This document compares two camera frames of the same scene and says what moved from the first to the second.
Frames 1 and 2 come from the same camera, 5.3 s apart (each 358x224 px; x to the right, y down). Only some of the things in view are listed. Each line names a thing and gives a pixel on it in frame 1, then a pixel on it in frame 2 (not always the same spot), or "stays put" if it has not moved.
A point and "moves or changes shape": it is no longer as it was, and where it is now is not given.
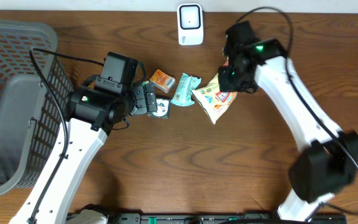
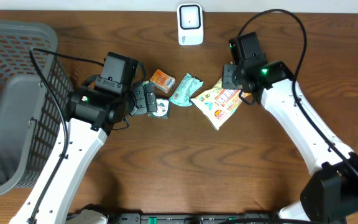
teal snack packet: x=183 y=96 stays put
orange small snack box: x=162 y=81 stays put
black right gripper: x=225 y=86 stays put
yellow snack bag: x=213 y=101 moves or changes shape
